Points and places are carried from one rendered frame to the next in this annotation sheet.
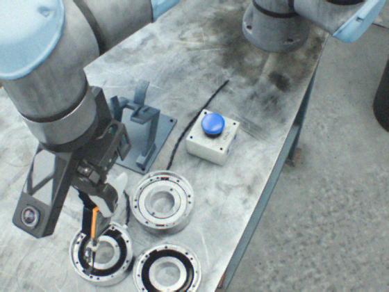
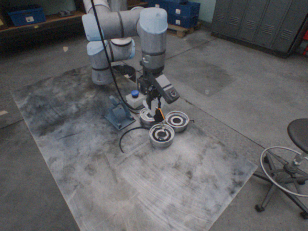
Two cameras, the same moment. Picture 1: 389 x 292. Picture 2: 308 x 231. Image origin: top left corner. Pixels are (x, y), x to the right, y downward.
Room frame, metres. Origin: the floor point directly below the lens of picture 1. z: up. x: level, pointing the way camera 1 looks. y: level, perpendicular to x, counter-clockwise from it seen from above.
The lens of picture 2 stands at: (0.10, 0.65, 1.40)
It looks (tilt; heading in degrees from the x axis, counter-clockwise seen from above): 43 degrees down; 289
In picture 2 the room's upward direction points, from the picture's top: straight up
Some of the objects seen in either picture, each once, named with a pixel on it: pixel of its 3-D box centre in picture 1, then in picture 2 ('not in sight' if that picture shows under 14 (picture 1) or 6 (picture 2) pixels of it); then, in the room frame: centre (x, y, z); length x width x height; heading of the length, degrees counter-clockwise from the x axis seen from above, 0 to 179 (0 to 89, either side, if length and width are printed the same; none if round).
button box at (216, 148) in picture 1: (214, 134); (134, 98); (0.43, -0.03, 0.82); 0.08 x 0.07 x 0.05; 150
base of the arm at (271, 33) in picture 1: (277, 12); (102, 71); (0.72, -0.19, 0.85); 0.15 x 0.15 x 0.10
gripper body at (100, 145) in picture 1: (80, 142); (152, 79); (0.28, 0.13, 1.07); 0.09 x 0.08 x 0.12; 152
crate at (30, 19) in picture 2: not in sight; (26, 15); (3.33, -1.92, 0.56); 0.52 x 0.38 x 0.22; 57
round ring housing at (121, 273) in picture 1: (103, 254); (161, 135); (0.23, 0.16, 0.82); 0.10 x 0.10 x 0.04
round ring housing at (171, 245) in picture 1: (168, 275); (176, 121); (0.18, 0.06, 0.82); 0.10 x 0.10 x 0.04
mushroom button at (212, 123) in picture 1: (212, 128); (135, 95); (0.43, -0.03, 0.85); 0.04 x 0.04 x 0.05
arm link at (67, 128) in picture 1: (55, 104); (152, 58); (0.27, 0.14, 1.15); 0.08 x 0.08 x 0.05
